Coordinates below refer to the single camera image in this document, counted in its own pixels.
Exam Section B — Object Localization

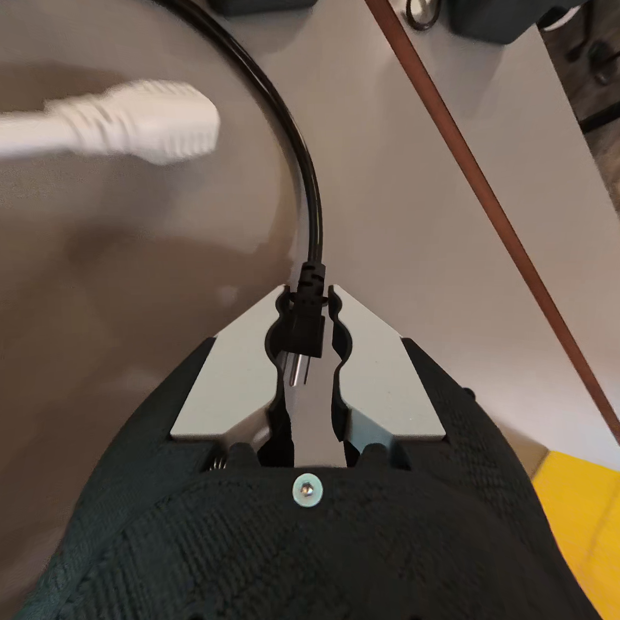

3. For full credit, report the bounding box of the black power plug with cable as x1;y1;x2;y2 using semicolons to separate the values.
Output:
155;0;327;388

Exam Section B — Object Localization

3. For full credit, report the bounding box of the dark block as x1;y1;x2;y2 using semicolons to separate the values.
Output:
448;0;584;45

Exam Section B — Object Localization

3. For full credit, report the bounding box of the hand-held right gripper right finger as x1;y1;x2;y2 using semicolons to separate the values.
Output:
328;285;447;468

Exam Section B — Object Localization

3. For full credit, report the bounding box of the yellow bin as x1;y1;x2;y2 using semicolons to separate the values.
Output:
530;449;620;620

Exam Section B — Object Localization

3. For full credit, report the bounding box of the black cable loop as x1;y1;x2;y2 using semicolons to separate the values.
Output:
403;0;442;34

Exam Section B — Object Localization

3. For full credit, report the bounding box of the dark flat object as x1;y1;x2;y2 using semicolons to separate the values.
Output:
212;0;316;14

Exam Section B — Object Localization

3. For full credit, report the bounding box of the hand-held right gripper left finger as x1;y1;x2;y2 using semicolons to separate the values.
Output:
170;285;296;468

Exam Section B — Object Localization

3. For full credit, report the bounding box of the white power plug with cable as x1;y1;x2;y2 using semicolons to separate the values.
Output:
0;79;222;166

